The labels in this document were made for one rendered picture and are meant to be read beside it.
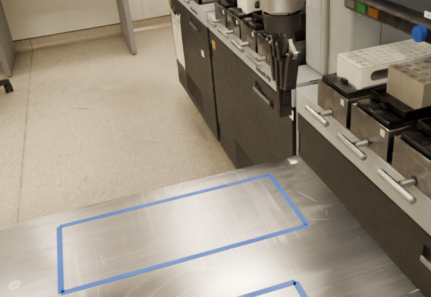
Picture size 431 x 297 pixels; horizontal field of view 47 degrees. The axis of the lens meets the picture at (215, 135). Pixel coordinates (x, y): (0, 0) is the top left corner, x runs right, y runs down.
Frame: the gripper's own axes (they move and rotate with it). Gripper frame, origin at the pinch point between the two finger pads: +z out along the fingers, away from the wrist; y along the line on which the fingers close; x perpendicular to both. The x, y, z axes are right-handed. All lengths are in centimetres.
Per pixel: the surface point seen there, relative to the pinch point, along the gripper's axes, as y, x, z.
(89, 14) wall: 350, 29, 58
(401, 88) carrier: -14.4, -19.1, -4.8
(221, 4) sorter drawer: 85, -12, -1
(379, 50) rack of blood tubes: 2.6, -25.1, -6.3
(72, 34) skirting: 350, 47, 73
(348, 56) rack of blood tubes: 2.8, -17.3, -6.2
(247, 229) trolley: -39.6, 23.0, -1.7
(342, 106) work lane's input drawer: -4.8, -11.7, 1.9
